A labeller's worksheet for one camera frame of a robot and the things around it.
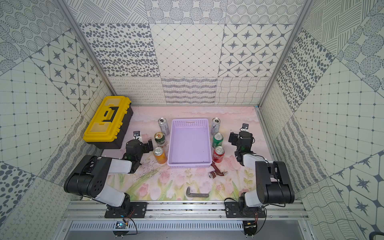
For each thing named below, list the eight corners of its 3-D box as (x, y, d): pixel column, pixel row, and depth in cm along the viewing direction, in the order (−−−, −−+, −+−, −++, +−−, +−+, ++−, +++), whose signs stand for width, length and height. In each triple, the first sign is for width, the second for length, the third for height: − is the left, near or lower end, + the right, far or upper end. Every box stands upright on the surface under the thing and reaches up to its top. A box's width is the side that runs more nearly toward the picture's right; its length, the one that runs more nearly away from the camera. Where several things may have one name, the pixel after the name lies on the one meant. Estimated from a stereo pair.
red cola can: (213, 163, 92) (215, 155, 83) (212, 154, 95) (214, 146, 86) (222, 163, 92) (225, 155, 83) (221, 154, 95) (223, 146, 86)
